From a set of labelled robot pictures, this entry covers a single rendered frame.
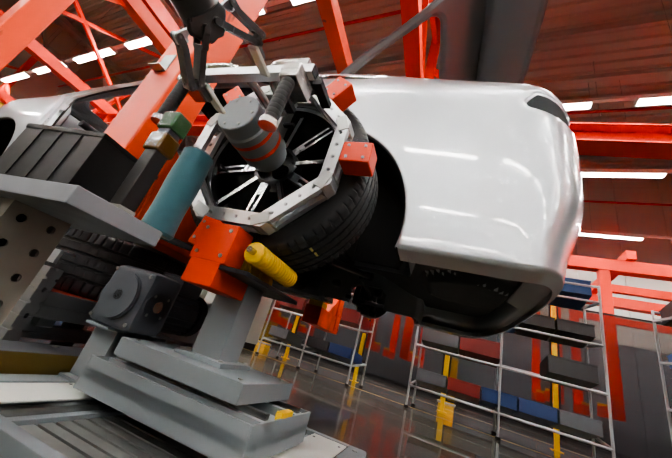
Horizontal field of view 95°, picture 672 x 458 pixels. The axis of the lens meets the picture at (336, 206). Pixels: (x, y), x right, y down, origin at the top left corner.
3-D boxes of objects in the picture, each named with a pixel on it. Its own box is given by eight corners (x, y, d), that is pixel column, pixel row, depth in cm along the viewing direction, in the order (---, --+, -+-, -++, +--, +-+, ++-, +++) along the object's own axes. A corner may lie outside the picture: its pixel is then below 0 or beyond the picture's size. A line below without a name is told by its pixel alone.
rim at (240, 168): (227, 255, 119) (354, 255, 106) (187, 230, 100) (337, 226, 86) (254, 152, 143) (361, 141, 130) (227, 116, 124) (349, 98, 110)
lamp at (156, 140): (172, 161, 58) (182, 144, 60) (156, 147, 55) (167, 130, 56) (156, 160, 59) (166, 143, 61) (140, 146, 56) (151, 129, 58)
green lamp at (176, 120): (184, 140, 60) (194, 125, 62) (170, 126, 57) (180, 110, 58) (169, 139, 62) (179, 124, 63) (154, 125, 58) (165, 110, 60)
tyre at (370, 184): (204, 275, 118) (376, 278, 100) (158, 253, 98) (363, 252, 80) (244, 141, 149) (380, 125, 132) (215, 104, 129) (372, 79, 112)
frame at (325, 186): (320, 245, 82) (366, 98, 105) (312, 236, 77) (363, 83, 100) (170, 218, 101) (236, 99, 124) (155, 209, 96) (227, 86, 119)
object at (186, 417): (301, 446, 88) (312, 407, 92) (235, 479, 58) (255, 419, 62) (172, 389, 106) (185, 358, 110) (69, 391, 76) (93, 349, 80)
